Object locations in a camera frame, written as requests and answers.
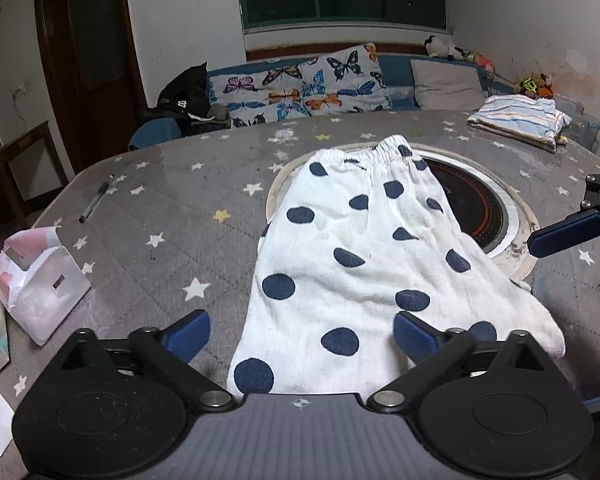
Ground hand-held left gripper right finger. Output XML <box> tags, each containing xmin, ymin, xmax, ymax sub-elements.
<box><xmin>367</xmin><ymin>311</ymin><xmax>548</xmax><ymax>413</ymax></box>

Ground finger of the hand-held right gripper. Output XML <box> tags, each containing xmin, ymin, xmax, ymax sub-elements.
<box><xmin>526</xmin><ymin>172</ymin><xmax>600</xmax><ymax>259</ymax></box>

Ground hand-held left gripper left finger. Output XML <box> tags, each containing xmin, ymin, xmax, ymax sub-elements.
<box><xmin>55</xmin><ymin>309</ymin><xmax>234</xmax><ymax>412</ymax></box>

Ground white navy polka-dot pants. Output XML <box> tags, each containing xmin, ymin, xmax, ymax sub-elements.
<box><xmin>227</xmin><ymin>135</ymin><xmax>567</xmax><ymax>396</ymax></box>

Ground round built-in induction cooktop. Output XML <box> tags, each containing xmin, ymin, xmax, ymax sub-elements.
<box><xmin>266</xmin><ymin>142</ymin><xmax>538</xmax><ymax>281</ymax></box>

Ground clear plastic storage box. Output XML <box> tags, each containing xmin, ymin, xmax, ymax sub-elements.
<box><xmin>555</xmin><ymin>92</ymin><xmax>600</xmax><ymax>151</ymax></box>

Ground grey star print tablecloth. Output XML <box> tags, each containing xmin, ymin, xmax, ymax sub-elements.
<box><xmin>2</xmin><ymin>110</ymin><xmax>600</xmax><ymax>480</ymax></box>

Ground folded blue striped cloth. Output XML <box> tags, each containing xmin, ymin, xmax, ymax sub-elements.
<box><xmin>466</xmin><ymin>94</ymin><xmax>573</xmax><ymax>153</ymax></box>

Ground white pink paper bag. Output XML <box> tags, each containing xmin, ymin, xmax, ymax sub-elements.
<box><xmin>0</xmin><ymin>226</ymin><xmax>92</xmax><ymax>347</ymax></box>

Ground green yellow plush toy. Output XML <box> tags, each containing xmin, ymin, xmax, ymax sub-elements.
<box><xmin>515</xmin><ymin>76</ymin><xmax>540</xmax><ymax>100</ymax></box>

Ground black clear pen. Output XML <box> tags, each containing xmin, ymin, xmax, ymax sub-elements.
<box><xmin>78</xmin><ymin>175</ymin><xmax>115</xmax><ymax>224</ymax></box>

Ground grey pillow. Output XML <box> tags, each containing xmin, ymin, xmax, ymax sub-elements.
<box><xmin>410</xmin><ymin>58</ymin><xmax>486</xmax><ymax>112</ymax></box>

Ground pink plush toy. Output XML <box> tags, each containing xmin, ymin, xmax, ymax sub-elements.
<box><xmin>462</xmin><ymin>51</ymin><xmax>497</xmax><ymax>73</ymax></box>

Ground black white plush toy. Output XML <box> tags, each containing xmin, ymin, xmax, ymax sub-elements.
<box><xmin>424</xmin><ymin>35</ymin><xmax>468</xmax><ymax>59</ymax></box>

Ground blue sofa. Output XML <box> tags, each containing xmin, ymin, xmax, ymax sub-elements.
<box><xmin>127</xmin><ymin>52</ymin><xmax>516</xmax><ymax>153</ymax></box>

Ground black bag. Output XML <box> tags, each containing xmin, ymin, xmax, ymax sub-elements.
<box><xmin>140</xmin><ymin>61</ymin><xmax>231</xmax><ymax>136</ymax></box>

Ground dark wooden console table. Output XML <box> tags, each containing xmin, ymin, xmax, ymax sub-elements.
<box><xmin>0</xmin><ymin>120</ymin><xmax>70</xmax><ymax>261</ymax></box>

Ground dark wooden door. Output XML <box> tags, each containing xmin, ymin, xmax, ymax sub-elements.
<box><xmin>34</xmin><ymin>0</ymin><xmax>148</xmax><ymax>176</ymax></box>

